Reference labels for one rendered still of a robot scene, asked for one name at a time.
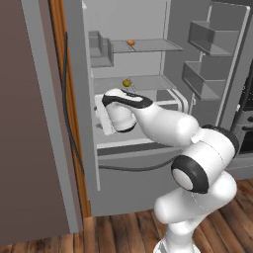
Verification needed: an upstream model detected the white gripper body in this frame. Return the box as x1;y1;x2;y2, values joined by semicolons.
96;104;118;136

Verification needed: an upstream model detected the grey left fridge door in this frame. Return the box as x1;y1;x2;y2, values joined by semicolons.
63;0;101;193

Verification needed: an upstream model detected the grey fridge door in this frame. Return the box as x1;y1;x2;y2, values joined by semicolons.
63;0;101;193
164;0;253;132

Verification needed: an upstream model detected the grey fridge glass shelf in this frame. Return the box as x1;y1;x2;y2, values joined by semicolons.
111;38;185;54
93;74;178;94

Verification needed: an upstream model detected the white fridge crisper drawer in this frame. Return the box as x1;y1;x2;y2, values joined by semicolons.
94;87;190;136

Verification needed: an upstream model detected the grey right fridge door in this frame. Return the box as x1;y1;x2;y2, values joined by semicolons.
164;0;253;132

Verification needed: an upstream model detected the wooden cabinet side panel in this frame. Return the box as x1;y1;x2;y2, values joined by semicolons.
48;0;93;219

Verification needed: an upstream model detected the grey door bin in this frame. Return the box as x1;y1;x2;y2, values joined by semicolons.
181;60;229;102
88;30;116;69
187;20;240;57

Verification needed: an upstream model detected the grey freezer drawer front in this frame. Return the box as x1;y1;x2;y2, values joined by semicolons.
88;144;186;217

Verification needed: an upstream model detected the black built-in oven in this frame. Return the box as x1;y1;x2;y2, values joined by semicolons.
229;65;253;156

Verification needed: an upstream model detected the dark curved door handle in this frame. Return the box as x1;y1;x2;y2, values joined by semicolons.
60;31;85;176

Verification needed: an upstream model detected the dark curved freezer handle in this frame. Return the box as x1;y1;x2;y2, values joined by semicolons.
98;157;179;173

